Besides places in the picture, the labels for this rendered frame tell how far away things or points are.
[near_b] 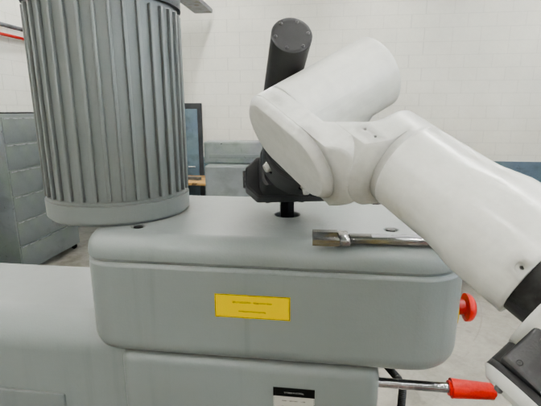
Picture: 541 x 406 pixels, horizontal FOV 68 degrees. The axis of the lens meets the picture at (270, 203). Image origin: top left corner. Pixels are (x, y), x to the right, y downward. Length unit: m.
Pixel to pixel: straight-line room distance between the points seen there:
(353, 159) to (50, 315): 0.50
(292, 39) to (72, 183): 0.34
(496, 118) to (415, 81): 1.45
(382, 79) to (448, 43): 7.05
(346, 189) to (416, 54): 6.99
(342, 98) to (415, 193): 0.11
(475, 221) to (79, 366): 0.54
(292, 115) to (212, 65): 7.05
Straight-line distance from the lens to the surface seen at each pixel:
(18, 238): 5.70
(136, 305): 0.53
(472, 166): 0.26
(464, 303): 0.64
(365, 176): 0.28
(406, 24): 7.30
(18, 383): 0.71
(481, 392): 0.59
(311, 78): 0.33
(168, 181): 0.57
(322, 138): 0.28
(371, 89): 0.35
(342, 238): 0.45
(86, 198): 0.55
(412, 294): 0.48
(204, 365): 0.55
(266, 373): 0.54
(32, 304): 0.69
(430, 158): 0.27
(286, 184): 0.43
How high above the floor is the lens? 2.04
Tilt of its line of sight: 13 degrees down
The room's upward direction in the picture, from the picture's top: straight up
